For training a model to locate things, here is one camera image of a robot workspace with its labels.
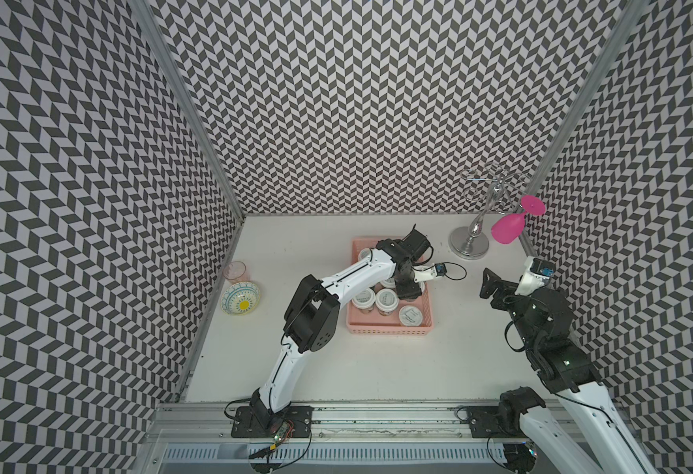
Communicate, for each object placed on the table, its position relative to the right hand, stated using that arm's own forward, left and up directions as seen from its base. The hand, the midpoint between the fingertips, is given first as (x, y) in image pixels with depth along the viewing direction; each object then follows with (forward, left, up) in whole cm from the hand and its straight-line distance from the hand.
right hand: (501, 279), depth 73 cm
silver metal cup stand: (+29, -5, -21) cm, 36 cm away
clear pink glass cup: (+17, +78, -20) cm, 82 cm away
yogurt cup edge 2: (+3, +28, -17) cm, 33 cm away
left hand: (+8, +20, -15) cm, 27 cm away
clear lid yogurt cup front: (-1, +21, -19) cm, 28 cm away
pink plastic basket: (-1, +31, -25) cm, 40 cm away
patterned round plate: (+7, +74, -21) cm, 77 cm away
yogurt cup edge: (+2, +35, -15) cm, 38 cm away
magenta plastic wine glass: (+24, -13, -8) cm, 28 cm away
